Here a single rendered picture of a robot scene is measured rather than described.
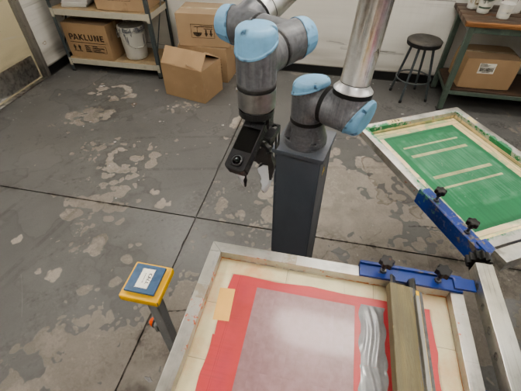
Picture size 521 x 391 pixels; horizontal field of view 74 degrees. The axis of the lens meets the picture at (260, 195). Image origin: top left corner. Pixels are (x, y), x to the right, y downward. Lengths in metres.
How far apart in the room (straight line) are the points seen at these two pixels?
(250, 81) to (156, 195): 2.28
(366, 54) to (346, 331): 0.76
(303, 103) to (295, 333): 0.68
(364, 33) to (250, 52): 0.45
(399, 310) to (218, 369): 0.50
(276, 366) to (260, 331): 0.10
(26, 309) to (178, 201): 1.17
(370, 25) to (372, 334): 0.82
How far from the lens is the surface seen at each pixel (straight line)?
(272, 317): 1.07
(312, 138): 1.17
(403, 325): 1.01
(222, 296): 1.11
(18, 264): 2.82
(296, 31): 0.70
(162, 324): 1.40
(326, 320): 1.08
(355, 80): 1.03
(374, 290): 1.17
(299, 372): 1.02
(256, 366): 1.02
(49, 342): 2.38
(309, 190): 1.27
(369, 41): 1.00
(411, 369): 0.97
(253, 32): 0.62
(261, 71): 0.63
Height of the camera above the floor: 1.91
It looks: 44 degrees down
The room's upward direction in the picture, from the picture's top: straight up
